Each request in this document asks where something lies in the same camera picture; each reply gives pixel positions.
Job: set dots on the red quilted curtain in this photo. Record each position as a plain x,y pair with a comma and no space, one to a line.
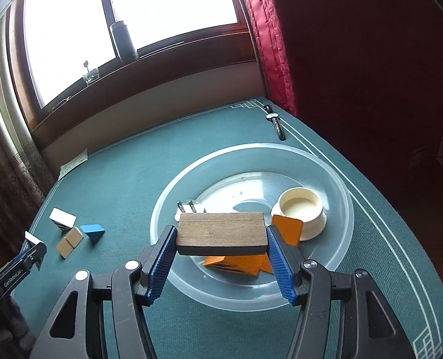
266,26

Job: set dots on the blue wedge block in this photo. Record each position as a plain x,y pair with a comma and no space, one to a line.
92,229

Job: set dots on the brown wooden window frame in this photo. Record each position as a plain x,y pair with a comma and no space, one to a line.
94,97

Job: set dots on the orange striped wedge block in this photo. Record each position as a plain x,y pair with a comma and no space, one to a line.
236,265
287,230

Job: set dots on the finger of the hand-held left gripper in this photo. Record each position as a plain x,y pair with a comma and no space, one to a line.
36,254
20,259

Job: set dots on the paper sheet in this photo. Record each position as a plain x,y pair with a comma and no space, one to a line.
73,164

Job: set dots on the small clear glass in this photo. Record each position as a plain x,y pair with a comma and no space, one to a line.
90,76

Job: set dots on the dark wooden rectangular block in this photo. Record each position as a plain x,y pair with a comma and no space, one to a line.
221,232

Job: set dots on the light wooden block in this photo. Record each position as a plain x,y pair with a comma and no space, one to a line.
74,236
65,248

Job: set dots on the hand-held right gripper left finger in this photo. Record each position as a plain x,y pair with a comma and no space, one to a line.
161,265

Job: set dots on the beige patterned curtain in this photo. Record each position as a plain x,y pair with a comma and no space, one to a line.
4,157

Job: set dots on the clear plastic bowl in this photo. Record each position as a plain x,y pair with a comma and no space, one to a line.
244,160

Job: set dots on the black bottle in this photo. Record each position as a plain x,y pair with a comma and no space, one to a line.
123,41

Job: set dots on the cream round plastic fitting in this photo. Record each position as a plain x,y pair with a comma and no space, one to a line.
315,224

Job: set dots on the white charger plug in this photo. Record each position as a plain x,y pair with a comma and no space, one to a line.
178,215

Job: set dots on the black wristwatch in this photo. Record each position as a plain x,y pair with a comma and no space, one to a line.
277,125

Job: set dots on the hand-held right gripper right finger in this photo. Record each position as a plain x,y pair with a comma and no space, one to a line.
281,265

